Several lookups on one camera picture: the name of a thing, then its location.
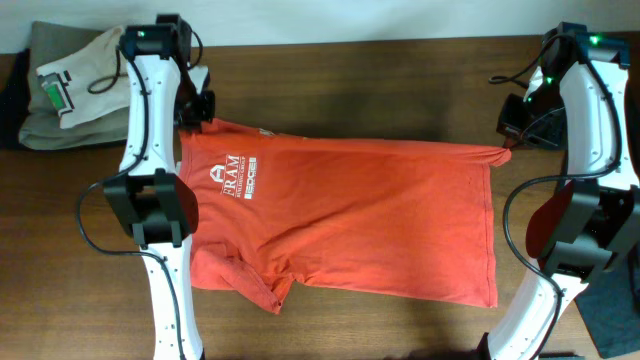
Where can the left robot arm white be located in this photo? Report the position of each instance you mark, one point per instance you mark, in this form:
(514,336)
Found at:
(150,201)

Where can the black folded garment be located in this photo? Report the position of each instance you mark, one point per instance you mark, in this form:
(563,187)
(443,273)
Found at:
(15,98)

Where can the olive folded garment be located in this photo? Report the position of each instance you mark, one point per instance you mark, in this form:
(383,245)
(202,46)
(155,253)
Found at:
(41,129)

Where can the orange t-shirt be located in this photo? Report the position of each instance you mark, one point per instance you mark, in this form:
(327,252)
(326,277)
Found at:
(404,218)

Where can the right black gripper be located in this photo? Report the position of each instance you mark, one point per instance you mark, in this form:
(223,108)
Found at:
(508,125)

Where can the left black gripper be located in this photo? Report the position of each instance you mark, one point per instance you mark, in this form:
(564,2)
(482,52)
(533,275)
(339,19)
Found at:
(189,120)

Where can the dark grey clothes pile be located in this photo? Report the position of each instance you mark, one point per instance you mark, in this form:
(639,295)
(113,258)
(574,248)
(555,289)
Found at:
(610,310)

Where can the white folded t-shirt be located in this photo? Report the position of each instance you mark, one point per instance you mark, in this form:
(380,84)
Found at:
(89,83)

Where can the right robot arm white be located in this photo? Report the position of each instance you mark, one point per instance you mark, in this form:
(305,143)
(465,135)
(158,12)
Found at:
(573,101)

